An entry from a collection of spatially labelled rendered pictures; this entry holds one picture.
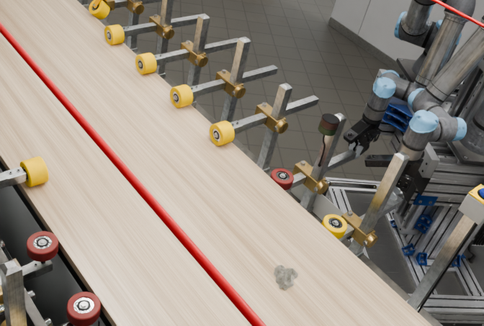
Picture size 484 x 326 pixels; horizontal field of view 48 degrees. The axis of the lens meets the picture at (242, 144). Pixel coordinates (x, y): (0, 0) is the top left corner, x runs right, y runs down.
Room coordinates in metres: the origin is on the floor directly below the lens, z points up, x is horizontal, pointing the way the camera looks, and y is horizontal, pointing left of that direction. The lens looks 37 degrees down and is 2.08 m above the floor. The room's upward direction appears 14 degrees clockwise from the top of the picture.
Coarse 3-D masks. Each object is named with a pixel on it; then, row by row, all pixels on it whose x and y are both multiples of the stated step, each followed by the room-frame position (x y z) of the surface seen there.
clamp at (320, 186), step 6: (300, 162) 1.57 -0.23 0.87; (306, 162) 1.58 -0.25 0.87; (294, 168) 1.55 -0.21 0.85; (300, 168) 1.54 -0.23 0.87; (306, 168) 1.54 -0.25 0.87; (312, 168) 1.55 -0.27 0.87; (294, 174) 1.55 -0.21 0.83; (306, 174) 1.51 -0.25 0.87; (306, 180) 1.51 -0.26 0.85; (312, 180) 1.49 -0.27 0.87; (324, 180) 1.51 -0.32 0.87; (306, 186) 1.50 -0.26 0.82; (312, 186) 1.49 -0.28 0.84; (318, 186) 1.48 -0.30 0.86; (324, 186) 1.48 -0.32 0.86; (318, 192) 1.47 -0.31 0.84
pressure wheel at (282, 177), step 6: (276, 168) 1.46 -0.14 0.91; (282, 168) 1.46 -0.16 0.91; (276, 174) 1.43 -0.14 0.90; (282, 174) 1.43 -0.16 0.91; (288, 174) 1.44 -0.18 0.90; (276, 180) 1.40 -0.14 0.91; (282, 180) 1.40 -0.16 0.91; (288, 180) 1.41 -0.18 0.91; (282, 186) 1.39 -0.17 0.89; (288, 186) 1.40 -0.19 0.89
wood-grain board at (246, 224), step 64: (0, 0) 2.14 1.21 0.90; (64, 0) 2.30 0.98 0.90; (0, 64) 1.66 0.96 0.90; (64, 64) 1.77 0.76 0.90; (128, 64) 1.89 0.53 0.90; (0, 128) 1.31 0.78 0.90; (64, 128) 1.39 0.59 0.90; (128, 128) 1.48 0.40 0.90; (192, 128) 1.57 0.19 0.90; (64, 192) 1.11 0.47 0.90; (128, 192) 1.17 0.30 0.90; (192, 192) 1.24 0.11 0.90; (256, 192) 1.32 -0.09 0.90; (128, 256) 0.94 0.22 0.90; (256, 256) 1.05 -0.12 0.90; (320, 256) 1.11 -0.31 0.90; (128, 320) 0.75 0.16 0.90; (192, 320) 0.79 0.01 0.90; (320, 320) 0.89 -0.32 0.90; (384, 320) 0.94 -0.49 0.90
